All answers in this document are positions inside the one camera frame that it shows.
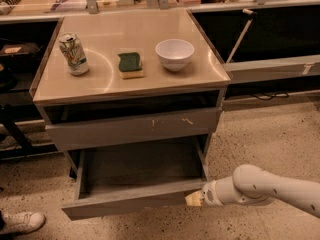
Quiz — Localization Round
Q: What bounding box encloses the grey drawer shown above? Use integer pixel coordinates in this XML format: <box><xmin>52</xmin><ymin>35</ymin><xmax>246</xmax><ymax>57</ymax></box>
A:
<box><xmin>46</xmin><ymin>107</ymin><xmax>222</xmax><ymax>151</ymax></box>
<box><xmin>62</xmin><ymin>136</ymin><xmax>208</xmax><ymax>220</ymax></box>

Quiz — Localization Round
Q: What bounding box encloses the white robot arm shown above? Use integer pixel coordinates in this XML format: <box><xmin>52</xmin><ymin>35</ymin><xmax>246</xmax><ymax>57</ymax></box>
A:
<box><xmin>185</xmin><ymin>164</ymin><xmax>320</xmax><ymax>218</ymax></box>

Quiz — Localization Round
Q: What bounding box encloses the grey top drawer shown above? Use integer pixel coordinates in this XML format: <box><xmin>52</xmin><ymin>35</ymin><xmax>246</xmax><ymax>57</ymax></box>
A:
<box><xmin>46</xmin><ymin>107</ymin><xmax>222</xmax><ymax>151</ymax></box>

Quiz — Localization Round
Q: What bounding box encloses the grey drawer cabinet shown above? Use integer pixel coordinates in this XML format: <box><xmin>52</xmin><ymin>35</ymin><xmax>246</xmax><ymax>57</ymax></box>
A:
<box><xmin>33</xmin><ymin>8</ymin><xmax>230</xmax><ymax>170</ymax></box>

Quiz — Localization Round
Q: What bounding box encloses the white bowl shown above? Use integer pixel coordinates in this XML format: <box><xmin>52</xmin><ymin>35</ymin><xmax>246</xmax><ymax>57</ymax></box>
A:
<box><xmin>155</xmin><ymin>39</ymin><xmax>195</xmax><ymax>72</ymax></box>

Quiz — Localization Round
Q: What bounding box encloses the green yellow sponge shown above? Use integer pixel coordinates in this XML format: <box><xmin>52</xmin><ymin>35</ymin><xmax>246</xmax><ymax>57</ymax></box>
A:
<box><xmin>118</xmin><ymin>52</ymin><xmax>144</xmax><ymax>79</ymax></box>

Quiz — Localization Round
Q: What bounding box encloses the grey shelf beam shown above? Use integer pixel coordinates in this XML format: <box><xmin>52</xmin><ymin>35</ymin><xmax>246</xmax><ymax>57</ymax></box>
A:
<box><xmin>224</xmin><ymin>55</ymin><xmax>320</xmax><ymax>84</ymax></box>

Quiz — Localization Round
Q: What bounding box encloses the white sneaker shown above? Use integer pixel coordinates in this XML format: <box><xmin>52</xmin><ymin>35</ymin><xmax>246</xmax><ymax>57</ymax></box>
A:
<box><xmin>0</xmin><ymin>212</ymin><xmax>46</xmax><ymax>235</ymax></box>

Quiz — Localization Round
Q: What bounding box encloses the green white soda can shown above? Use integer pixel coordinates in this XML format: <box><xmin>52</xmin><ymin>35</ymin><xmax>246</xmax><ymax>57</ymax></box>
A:
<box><xmin>58</xmin><ymin>33</ymin><xmax>89</xmax><ymax>76</ymax></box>

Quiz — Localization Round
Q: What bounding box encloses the black object on left shelf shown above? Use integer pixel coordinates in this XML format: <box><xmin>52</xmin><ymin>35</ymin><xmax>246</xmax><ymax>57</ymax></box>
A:
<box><xmin>0</xmin><ymin>42</ymin><xmax>41</xmax><ymax>57</ymax></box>

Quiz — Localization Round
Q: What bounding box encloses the black cable on floor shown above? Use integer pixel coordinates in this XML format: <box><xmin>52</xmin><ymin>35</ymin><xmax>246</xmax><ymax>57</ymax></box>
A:
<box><xmin>249</xmin><ymin>91</ymin><xmax>290</xmax><ymax>102</ymax></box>

